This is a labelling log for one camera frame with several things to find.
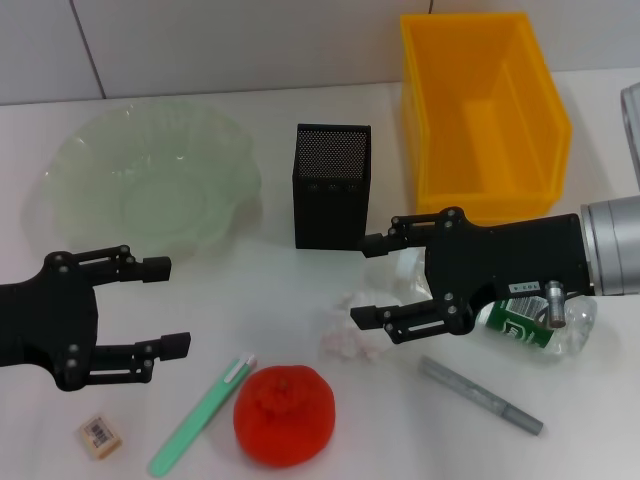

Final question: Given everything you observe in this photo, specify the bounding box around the clear green-label water bottle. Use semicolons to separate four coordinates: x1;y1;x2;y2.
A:
394;247;599;369

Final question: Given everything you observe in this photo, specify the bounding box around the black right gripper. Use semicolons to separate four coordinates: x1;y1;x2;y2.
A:
349;207;596;346

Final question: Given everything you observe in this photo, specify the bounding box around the beige eraser with barcode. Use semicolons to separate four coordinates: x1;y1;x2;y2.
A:
78;413;124;460

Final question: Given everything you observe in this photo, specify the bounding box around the yellow plastic bin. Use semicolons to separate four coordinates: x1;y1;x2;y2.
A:
399;12;574;226

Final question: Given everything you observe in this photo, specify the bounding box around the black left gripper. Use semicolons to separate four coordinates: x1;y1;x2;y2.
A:
0;244;192;393

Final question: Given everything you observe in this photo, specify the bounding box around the grey marker pen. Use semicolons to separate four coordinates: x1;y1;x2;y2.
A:
418;354;545;437

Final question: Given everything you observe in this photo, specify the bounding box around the orange fruit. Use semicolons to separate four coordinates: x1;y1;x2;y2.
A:
233;364;336;469

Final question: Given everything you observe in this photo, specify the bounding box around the green glass fruit plate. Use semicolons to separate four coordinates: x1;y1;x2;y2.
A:
42;99;264;259

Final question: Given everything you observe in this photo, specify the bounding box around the white paper ball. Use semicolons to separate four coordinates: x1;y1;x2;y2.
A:
319;287;401;364

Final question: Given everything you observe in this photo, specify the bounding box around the black mesh pen holder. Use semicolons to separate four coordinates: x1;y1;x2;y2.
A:
291;123;372;251

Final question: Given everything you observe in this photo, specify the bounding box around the right gripper cable with plug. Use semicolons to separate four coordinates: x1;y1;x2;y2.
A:
537;280;571;330

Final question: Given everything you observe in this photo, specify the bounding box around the green pen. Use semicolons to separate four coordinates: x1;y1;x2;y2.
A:
148;353;258;476

